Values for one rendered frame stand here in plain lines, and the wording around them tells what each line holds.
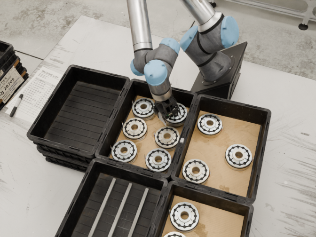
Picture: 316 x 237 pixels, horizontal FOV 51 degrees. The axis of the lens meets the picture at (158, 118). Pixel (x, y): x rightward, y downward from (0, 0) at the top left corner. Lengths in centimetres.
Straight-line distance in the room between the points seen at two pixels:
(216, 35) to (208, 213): 68
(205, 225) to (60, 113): 79
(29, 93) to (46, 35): 145
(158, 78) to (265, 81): 82
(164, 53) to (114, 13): 216
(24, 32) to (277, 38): 224
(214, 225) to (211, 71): 66
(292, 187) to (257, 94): 49
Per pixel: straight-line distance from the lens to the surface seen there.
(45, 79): 187
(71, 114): 152
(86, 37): 202
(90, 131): 144
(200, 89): 155
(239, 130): 142
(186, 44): 144
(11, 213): 155
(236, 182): 131
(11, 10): 365
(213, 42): 138
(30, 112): 176
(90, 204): 131
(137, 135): 136
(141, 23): 128
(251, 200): 119
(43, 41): 319
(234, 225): 126
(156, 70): 107
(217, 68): 150
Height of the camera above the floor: 203
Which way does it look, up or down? 57 degrees down
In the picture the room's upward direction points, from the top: 6 degrees counter-clockwise
